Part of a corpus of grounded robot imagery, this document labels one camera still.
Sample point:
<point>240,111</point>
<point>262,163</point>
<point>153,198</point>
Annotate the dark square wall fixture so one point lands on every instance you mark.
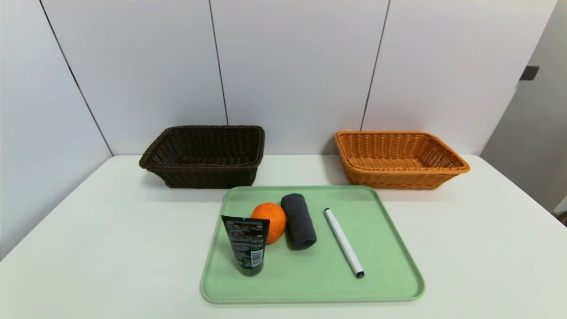
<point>529,73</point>

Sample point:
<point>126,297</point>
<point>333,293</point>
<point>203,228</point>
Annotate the light green plastic tray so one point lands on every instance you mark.
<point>310,274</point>

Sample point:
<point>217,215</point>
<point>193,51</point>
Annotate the orange wicker basket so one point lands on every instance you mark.
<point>398,178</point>

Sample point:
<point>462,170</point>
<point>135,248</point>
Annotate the white marker pen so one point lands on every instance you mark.
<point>343,241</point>

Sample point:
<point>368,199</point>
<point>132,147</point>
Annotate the black cosmetic tube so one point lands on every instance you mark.
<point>246,243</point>

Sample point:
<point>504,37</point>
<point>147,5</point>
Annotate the dark grey towel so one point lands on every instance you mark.
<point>299,221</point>

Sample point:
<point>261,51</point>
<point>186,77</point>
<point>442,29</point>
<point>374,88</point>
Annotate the orange fruit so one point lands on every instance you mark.
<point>274,221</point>

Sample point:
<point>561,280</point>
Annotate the dark brown wicker basket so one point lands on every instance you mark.
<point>199,173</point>

